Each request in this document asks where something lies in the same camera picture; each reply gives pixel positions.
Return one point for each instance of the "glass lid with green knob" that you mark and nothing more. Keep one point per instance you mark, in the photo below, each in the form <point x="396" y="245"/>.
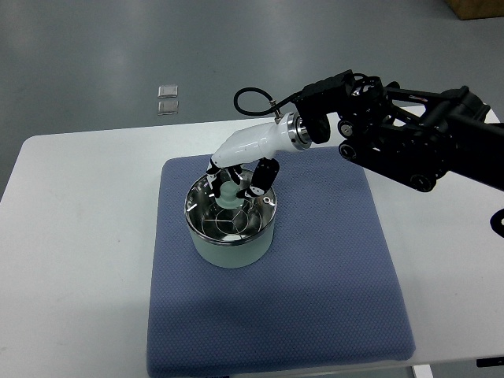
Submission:
<point x="228" y="220"/>

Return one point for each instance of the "upper floor metal plate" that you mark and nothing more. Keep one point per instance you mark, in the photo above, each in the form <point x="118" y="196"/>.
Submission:
<point x="167" y="91"/>

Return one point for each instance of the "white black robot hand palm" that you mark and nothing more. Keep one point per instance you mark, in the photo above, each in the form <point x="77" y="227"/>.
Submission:
<point x="263" y="141"/>

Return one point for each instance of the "floor metal plate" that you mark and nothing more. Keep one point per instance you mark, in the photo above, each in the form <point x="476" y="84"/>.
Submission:
<point x="167" y="107"/>
<point x="167" y="91"/>

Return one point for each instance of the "brown cardboard box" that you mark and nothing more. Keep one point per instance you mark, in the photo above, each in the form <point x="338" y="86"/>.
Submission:
<point x="476" y="9"/>

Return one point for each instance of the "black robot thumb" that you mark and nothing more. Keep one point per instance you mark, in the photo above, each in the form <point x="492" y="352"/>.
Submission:
<point x="262" y="179"/>

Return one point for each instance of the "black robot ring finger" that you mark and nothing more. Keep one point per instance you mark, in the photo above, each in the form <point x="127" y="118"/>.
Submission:
<point x="212" y="168"/>

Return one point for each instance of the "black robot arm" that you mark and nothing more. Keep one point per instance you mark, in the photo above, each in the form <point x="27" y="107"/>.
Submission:
<point x="411" y="137"/>

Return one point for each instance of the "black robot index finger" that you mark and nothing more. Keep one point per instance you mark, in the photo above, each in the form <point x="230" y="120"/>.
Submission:
<point x="215" y="183"/>

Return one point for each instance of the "lower floor metal plate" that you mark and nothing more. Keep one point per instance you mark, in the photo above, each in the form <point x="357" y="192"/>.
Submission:
<point x="167" y="107"/>

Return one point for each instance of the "mint green pot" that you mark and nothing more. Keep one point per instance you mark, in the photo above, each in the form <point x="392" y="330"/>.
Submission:
<point x="233" y="257"/>

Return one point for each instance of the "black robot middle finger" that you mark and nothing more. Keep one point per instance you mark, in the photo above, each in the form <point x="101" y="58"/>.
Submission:
<point x="234" y="173"/>

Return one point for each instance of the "blue textured mat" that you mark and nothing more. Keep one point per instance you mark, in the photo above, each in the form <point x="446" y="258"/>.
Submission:
<point x="325" y="293"/>

